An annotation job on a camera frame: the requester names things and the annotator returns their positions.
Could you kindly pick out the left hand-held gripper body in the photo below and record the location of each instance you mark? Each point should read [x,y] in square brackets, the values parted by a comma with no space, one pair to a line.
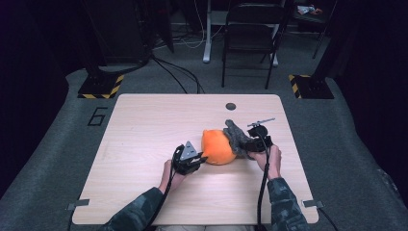
[184,160]

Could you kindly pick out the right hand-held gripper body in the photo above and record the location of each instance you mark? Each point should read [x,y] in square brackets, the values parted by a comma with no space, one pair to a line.
[261,139]

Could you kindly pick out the grey fuzzy cloth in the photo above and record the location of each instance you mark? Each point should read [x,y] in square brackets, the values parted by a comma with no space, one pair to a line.
[236,138]

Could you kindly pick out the person's left hand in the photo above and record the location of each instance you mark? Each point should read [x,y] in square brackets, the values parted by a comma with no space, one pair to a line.
[171,179]

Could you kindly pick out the person's right hand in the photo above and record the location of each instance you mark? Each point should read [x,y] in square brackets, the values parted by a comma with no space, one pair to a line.
[272,163]

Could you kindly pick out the black table grommet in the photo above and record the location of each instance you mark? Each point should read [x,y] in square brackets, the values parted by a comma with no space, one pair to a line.
[230,106]

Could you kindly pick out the black yellow-striped stand base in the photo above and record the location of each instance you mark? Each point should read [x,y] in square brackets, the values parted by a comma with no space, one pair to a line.
[101,86]
[312,87]

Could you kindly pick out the grey tape strip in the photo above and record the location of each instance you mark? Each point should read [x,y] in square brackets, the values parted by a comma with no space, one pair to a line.
[313,203]
[78,204]

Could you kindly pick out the black folding chair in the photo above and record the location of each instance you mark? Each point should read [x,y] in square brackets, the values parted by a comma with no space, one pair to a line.
[253,38]

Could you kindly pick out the white desk leg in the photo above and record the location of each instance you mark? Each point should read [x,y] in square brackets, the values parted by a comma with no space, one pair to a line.
[208,38]

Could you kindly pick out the colourful clutter on dark table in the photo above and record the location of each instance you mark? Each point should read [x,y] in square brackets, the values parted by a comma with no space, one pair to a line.
[308,9]

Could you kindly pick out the dark cabinet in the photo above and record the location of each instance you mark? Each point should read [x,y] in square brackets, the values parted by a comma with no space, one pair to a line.
[118,32]

